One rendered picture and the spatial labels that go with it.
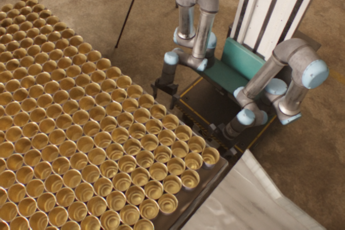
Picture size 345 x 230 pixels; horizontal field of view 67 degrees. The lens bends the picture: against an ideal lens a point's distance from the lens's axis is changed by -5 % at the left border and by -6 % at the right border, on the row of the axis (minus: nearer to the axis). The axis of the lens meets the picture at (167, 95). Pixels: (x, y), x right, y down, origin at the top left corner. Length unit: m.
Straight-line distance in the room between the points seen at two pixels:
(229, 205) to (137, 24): 2.43
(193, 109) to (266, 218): 1.19
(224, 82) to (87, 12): 2.11
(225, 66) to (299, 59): 0.77
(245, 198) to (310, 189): 1.40
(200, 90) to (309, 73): 1.20
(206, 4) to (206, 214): 0.94
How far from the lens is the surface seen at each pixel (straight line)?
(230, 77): 1.84
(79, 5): 3.56
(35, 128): 1.27
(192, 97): 2.18
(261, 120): 1.44
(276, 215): 1.18
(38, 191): 1.19
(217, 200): 1.13
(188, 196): 1.11
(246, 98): 1.45
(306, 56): 1.21
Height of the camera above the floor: 2.17
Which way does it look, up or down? 58 degrees down
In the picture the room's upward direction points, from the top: 1 degrees clockwise
